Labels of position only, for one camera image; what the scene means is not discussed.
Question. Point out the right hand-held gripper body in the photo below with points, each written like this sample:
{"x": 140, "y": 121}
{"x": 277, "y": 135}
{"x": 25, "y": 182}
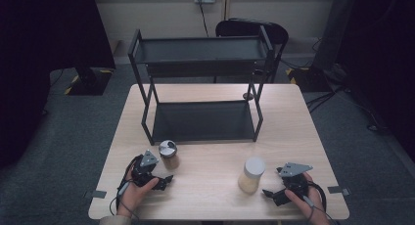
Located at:
{"x": 293, "y": 182}

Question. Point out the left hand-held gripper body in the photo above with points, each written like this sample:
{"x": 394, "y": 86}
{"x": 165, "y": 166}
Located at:
{"x": 143, "y": 172}

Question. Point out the silver lid brown spice jar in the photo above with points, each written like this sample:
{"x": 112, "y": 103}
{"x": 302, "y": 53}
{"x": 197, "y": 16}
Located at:
{"x": 169, "y": 155}

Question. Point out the white lid beige spice jar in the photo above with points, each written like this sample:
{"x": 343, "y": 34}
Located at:
{"x": 250, "y": 176}

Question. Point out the black metal two-tier rack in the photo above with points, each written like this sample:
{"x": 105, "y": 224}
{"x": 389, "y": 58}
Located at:
{"x": 202, "y": 120}

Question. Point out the person's right hand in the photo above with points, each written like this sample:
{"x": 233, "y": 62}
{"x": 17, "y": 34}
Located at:
{"x": 305, "y": 205}

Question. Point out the person's left hand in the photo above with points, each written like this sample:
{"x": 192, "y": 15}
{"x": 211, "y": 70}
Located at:
{"x": 133, "y": 197}

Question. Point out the grey tape piece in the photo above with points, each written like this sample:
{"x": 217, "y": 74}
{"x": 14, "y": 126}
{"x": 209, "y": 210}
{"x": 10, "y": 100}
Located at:
{"x": 98, "y": 194}
{"x": 338, "y": 190}

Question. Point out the black stand base yellow tape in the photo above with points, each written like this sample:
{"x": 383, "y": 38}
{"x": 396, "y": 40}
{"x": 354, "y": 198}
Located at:
{"x": 91, "y": 83}
{"x": 310, "y": 80}

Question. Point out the black chair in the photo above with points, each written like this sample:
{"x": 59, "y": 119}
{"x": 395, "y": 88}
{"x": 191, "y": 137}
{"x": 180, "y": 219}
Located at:
{"x": 277, "y": 36}

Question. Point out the dark curtain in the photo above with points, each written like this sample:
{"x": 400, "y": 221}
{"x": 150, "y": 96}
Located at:
{"x": 39, "y": 55}
{"x": 385, "y": 55}

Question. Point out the grey upright column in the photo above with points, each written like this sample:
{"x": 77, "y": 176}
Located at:
{"x": 336, "y": 29}

